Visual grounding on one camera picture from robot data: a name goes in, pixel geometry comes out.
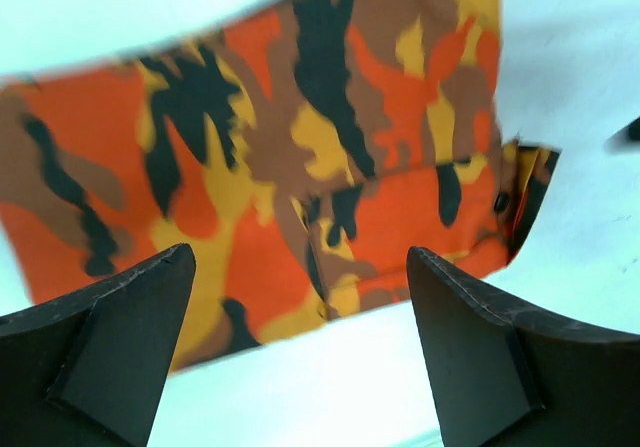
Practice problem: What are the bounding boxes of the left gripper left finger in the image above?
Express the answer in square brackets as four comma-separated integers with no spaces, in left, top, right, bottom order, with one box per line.
[1,244,195,446]

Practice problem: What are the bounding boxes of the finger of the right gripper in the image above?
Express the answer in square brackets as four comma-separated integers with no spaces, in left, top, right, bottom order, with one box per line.
[608,118,640,150]

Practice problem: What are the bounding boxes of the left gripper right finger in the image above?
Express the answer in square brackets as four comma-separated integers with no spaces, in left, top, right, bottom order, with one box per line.
[406,247,639,447]

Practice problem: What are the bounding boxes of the orange camouflage trousers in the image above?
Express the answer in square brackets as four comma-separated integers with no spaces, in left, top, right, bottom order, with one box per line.
[1,0,559,370]

